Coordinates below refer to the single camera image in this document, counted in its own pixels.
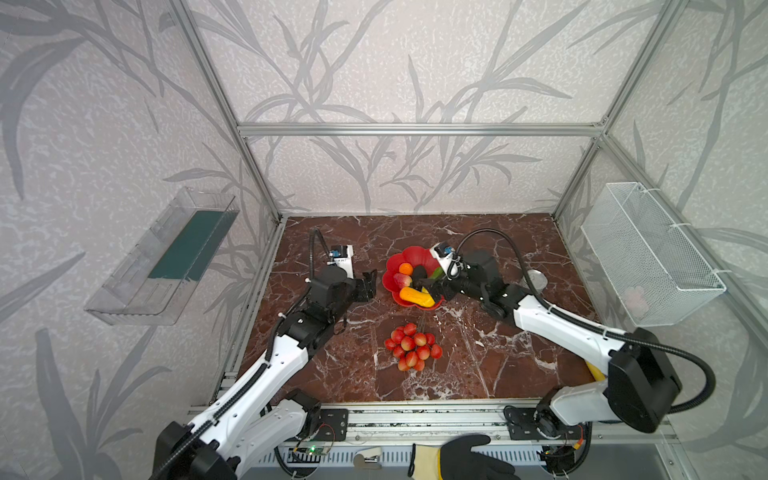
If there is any dark fake avocado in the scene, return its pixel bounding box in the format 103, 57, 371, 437
411, 265, 429, 285

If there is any red yellow fake strawberry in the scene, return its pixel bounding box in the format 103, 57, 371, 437
393, 273, 413, 291

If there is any red flower-shaped fruit bowl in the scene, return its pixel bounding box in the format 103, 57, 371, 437
382, 246, 445, 310

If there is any red fake grape bunch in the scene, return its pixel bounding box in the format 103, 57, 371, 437
384, 323, 444, 372

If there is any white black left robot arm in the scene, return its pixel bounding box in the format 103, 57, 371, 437
151, 264, 377, 479

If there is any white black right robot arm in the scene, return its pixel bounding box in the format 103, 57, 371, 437
428, 243, 682, 438

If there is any yellow fake banana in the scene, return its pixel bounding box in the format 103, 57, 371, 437
586, 362, 606, 382

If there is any black and yellow gloved hand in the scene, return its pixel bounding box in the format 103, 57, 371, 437
408, 434, 519, 480

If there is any round silver metal lid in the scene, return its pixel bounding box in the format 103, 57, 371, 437
522, 269, 549, 292

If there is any pink object in basket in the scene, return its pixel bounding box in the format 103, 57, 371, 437
621, 286, 650, 319

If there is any green circuit board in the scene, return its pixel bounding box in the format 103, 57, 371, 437
291, 444, 332, 458

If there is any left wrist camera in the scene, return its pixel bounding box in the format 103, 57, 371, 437
329, 245, 354, 278

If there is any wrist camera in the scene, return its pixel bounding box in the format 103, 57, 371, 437
329, 245, 354, 278
429, 242, 461, 280

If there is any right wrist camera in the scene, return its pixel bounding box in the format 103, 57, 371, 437
429, 242, 461, 280

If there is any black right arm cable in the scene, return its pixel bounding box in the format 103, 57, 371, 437
454, 227, 717, 415

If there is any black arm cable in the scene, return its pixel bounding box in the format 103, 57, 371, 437
454, 227, 717, 415
146, 229, 334, 480

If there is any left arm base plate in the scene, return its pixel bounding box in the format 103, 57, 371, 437
293, 408, 350, 442

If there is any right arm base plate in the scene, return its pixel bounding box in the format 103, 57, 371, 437
503, 405, 584, 443

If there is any clear plastic wall shelf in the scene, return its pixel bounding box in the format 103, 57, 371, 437
84, 187, 240, 326

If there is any white wire mesh basket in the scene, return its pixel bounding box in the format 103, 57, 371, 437
581, 182, 727, 327

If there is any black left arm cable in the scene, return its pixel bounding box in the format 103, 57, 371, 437
146, 229, 334, 480

